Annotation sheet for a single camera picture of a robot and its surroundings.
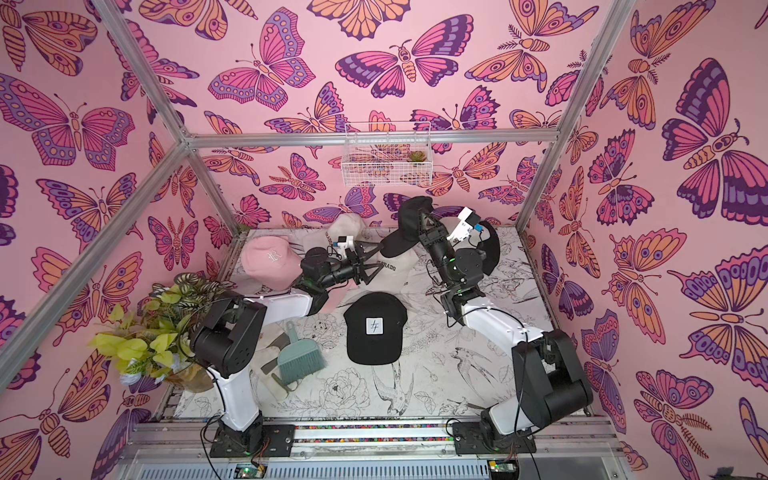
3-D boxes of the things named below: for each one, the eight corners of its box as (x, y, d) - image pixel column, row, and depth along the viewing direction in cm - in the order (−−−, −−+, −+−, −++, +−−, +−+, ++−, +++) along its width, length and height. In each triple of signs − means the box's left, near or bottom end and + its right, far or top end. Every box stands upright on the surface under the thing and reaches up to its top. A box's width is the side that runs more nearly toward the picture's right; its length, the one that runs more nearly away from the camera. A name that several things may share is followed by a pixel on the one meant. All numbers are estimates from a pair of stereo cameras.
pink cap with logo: (241, 287, 106) (232, 274, 100) (255, 249, 117) (248, 235, 111) (298, 286, 106) (292, 273, 100) (307, 248, 117) (302, 235, 111)
